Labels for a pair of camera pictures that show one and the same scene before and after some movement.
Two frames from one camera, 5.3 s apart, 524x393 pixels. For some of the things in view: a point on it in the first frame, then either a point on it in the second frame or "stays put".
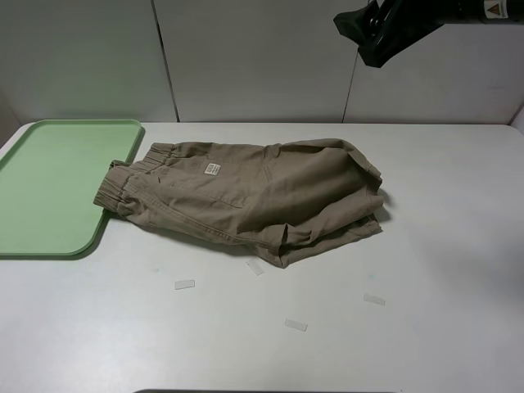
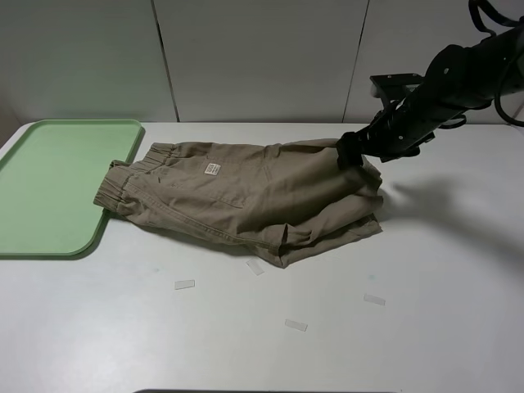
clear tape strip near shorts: [256, 266] stays put
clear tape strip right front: [370, 298] stays put
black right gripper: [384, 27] -> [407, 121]
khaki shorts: [277, 200] stays put
